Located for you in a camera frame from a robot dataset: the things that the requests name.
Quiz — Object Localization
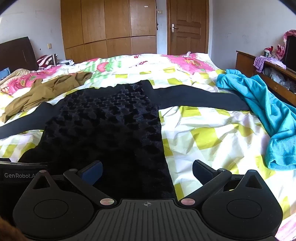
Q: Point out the black television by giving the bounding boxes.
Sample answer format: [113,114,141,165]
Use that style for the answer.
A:
[283,35,296,72]

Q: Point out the black fuzzy garment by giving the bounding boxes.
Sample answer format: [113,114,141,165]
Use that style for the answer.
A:
[0,80,251,201]

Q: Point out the purple patterned cloth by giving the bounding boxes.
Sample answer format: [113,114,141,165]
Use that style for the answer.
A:
[253,56,287,73]

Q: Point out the wooden wardrobe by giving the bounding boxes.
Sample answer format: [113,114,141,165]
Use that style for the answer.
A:
[60,0,158,63]

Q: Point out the pink floral cloth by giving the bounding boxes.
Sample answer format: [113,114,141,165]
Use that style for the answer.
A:
[274,29,296,59]

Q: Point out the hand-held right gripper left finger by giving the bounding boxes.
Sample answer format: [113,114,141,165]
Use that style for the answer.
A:
[29,160,117,207]

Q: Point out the plush toys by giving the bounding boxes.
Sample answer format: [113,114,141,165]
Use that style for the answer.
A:
[264,46,278,58]

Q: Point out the brown garment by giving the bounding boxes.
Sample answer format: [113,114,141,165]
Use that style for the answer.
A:
[0,72,93,123]

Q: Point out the checked floral bed quilt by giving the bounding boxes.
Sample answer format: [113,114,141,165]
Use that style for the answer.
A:
[0,52,296,241]

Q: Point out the dark wooden headboard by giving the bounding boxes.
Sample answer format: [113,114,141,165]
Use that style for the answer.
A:
[0,36,39,73]

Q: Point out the teal fleece garment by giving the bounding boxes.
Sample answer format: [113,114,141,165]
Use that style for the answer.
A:
[216,69,296,171]

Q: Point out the plastic bags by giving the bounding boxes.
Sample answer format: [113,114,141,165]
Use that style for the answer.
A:
[264,67,296,94]

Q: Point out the wooden door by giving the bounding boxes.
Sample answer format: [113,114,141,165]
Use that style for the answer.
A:
[167,0,210,55]

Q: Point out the red striped pillow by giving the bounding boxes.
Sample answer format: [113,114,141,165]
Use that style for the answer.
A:
[36,54,56,68]

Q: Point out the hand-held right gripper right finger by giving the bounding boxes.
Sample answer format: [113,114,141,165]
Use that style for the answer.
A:
[180,159,269,207]

